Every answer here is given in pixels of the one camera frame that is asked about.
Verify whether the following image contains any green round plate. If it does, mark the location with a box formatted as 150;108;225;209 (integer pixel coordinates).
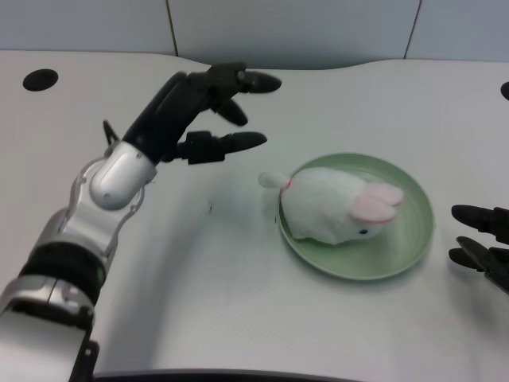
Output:
277;153;436;282

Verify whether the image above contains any white plush rabbit doll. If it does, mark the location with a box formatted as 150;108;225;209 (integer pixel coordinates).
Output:
257;166;405;245

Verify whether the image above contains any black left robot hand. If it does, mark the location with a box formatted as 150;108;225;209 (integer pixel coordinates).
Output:
121;61;283;166

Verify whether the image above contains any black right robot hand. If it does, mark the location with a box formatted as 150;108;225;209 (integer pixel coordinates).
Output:
448;205;509;296

